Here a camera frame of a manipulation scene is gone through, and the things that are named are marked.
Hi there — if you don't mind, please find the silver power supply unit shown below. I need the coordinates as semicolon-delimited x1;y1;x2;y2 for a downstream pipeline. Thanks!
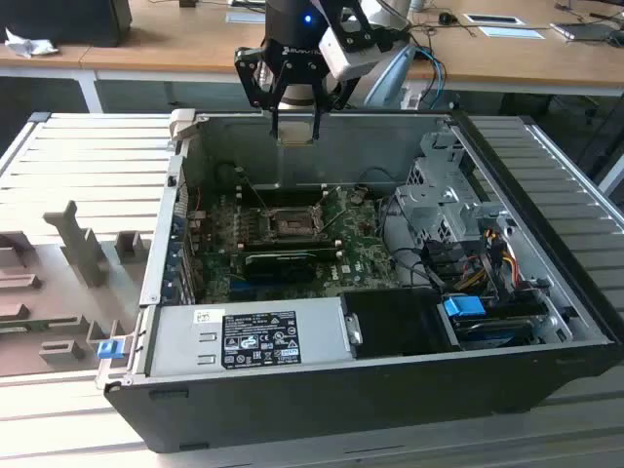
145;295;360;379

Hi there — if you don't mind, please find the grey parts rack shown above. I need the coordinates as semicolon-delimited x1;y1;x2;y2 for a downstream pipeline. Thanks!
0;199;153;377

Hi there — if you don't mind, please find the green motherboard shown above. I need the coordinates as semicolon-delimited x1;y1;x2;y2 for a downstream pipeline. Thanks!
187;184;409;304

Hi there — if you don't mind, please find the blue expansion slot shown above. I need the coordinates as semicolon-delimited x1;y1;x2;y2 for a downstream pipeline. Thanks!
228;278;318;299

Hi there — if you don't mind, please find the CPU socket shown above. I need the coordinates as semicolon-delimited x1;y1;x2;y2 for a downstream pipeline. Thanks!
256;204;327;243

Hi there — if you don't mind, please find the grey flat notebook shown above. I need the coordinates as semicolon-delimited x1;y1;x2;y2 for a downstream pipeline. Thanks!
549;21;619;44

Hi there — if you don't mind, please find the blue cable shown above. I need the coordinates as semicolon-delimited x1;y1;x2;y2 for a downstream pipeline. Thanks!
412;46;448;111

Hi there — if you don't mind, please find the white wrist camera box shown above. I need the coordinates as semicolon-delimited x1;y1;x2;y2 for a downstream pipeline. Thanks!
319;21;391;82

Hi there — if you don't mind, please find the black box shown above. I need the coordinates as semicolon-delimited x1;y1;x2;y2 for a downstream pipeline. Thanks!
0;0;134;49

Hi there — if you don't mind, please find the blue disk carrier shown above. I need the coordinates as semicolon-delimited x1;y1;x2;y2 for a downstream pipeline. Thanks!
441;293;488;323

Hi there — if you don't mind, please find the green RAM stick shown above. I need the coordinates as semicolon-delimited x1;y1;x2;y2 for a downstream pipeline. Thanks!
0;316;82;335

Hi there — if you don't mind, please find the wooden office desk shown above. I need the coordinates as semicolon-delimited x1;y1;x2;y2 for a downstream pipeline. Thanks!
80;0;624;98
0;26;136;114

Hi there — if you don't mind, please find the beige plastic case latch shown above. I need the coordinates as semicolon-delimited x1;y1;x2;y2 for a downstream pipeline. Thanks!
168;108;199;143

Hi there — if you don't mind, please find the thin metal locking lever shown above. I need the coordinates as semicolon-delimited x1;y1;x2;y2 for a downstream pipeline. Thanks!
324;203;354;229
241;167;268;212

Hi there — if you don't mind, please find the silver CPU plate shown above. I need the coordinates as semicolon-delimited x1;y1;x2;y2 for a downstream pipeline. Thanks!
276;121;314;146

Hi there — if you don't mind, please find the black hard disk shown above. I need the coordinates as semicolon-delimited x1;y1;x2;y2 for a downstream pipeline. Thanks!
450;311;543;350

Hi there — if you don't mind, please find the silver metal drive cage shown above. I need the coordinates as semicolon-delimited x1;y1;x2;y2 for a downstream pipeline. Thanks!
393;130;511;245

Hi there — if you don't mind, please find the black open PC case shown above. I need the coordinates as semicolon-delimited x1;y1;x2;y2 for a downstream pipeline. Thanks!
95;109;624;454

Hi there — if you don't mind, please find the grey desk hatch plate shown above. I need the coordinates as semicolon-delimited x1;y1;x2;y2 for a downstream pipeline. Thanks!
225;10;268;25

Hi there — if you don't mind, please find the metal socket cover frame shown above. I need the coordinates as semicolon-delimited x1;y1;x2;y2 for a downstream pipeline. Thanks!
311;186;353;235

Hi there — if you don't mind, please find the black RAM slot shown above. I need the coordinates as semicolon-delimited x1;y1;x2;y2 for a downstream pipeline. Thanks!
237;190;335;199
237;195;337;204
236;183;342;194
243;236;340;247
243;243;341;254
238;200;329;209

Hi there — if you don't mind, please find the crumpled white paper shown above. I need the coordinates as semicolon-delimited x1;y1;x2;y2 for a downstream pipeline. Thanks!
3;26;60;60

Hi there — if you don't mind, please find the black graphics card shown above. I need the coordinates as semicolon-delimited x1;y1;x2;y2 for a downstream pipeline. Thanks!
242;251;317;285

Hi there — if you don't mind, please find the white framed desk hatch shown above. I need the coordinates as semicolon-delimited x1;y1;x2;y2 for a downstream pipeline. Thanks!
461;12;527;27

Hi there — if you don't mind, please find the yellow power wire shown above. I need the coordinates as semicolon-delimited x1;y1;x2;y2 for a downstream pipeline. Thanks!
499;241;519;293

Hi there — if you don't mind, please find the pale desk hatch plate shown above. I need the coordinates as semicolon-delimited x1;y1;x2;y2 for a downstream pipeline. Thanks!
479;24;550;41

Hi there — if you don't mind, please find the orange black wire bundle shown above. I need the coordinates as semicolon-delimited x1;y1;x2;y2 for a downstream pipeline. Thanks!
457;255;493;292

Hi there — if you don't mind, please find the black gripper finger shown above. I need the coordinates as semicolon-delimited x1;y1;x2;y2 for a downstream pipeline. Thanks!
233;46;293;143
309;75;363;143

